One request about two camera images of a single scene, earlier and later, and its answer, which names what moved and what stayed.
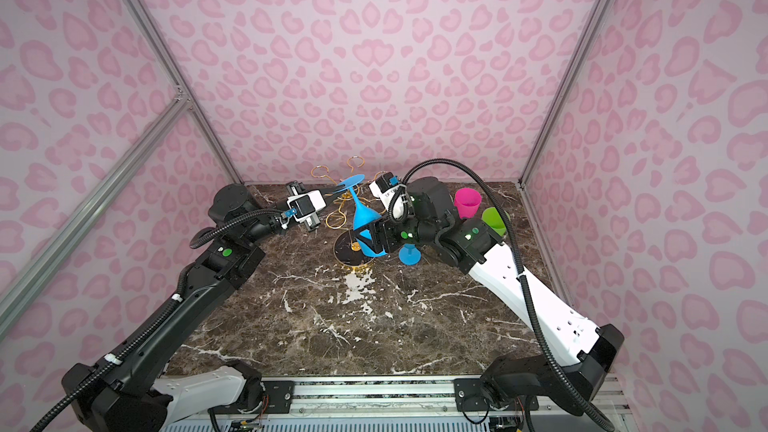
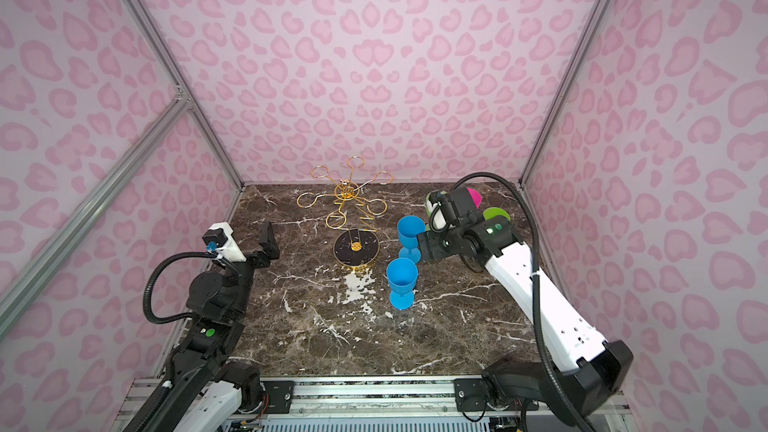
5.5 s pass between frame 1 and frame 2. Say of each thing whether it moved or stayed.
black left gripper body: moved
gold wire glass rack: stayed
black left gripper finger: moved
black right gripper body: moved
